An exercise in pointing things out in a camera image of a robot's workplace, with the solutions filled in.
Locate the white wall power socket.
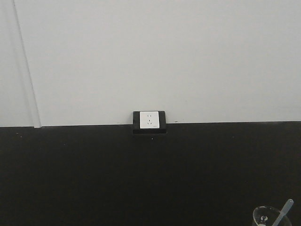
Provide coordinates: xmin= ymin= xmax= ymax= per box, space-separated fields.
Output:
xmin=140 ymin=111 xmax=160 ymax=129

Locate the clear glass beaker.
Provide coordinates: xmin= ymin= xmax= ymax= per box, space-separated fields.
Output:
xmin=251 ymin=206 xmax=281 ymax=226

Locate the black socket housing box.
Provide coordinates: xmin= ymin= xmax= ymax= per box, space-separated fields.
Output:
xmin=133 ymin=111 xmax=166 ymax=134

